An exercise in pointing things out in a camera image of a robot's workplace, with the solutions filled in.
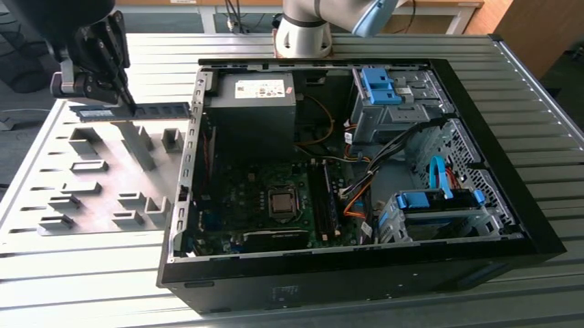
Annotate CPU socket with CPU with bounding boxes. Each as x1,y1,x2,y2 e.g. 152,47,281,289
267,184,303,225

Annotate black wire mesh basket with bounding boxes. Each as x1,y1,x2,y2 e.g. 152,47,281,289
0,0,61,94

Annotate thin brown wire loop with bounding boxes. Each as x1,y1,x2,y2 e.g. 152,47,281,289
296,95,337,148

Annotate grey parts rack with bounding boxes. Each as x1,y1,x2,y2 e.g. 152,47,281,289
35,119,189,237

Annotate metal disk bay cage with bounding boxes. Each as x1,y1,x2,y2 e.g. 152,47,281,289
373,191,516,243

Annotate metal drive cage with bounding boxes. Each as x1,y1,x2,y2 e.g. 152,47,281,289
349,68,458,146

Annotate red SATA wire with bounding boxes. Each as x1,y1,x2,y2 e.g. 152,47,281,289
446,166,463,191

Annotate blue SATA wire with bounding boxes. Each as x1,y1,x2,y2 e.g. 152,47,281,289
428,154,456,200

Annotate black graphics card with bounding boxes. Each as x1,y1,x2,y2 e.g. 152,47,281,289
241,228,312,252

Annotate black wire bundle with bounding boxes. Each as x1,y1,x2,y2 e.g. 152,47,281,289
364,118,447,175

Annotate multicolour power wires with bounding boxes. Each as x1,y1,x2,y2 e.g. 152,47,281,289
319,155,372,165

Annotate blue plastic drive latch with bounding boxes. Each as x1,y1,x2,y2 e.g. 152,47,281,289
359,68,405,105

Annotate green RAM stick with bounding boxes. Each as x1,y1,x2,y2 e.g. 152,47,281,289
69,102,192,123

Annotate black PC case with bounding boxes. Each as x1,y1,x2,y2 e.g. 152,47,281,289
156,57,569,314

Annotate green motherboard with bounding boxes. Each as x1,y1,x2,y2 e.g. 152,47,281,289
189,160,367,256

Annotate wooden cabinet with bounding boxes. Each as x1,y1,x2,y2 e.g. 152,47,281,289
466,0,584,78

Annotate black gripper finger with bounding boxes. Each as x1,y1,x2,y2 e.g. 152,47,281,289
51,48,132,115
75,10,138,115

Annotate orange wire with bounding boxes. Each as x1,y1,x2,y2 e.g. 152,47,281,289
341,196,367,219

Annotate white floor cable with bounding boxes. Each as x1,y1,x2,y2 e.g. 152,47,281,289
0,108,51,131

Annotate installed RAM stick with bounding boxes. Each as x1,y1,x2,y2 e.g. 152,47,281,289
324,162,343,237

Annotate hard disk in blue carrier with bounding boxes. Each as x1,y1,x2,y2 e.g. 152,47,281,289
395,189,486,209

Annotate grey power supply unit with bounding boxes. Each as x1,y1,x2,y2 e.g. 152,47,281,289
205,72,299,161

